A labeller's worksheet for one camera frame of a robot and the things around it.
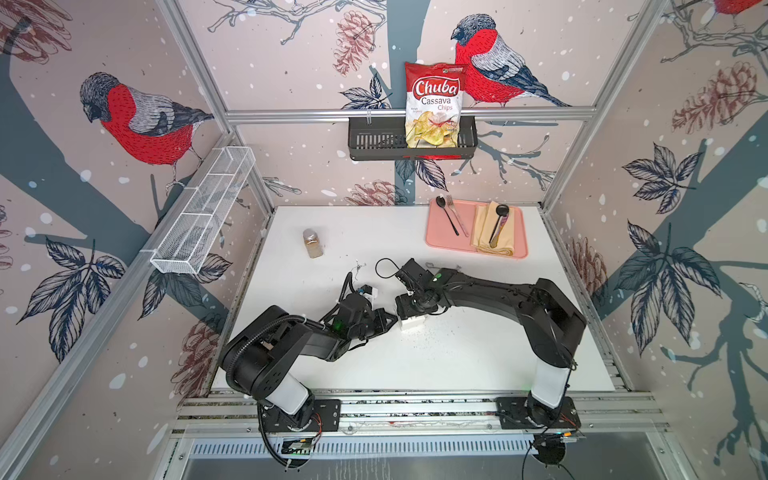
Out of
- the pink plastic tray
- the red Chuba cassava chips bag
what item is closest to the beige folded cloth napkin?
the pink plastic tray

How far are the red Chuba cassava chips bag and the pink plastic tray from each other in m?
0.36

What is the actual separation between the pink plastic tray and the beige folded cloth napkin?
0.01 meters

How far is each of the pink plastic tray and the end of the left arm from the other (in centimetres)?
40

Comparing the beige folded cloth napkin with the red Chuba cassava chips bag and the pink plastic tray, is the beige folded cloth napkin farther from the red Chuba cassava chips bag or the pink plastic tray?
the red Chuba cassava chips bag

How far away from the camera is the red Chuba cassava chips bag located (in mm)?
849

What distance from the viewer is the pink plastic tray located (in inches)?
43.2

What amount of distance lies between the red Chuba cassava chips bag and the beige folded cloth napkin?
38 centimetres

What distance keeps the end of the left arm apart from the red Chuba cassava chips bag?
504mm

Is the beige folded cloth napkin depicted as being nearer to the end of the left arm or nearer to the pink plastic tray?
the pink plastic tray

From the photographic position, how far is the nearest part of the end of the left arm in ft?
2.38

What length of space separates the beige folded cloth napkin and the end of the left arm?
49 cm

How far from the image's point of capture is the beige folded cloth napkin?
1090 millimetres
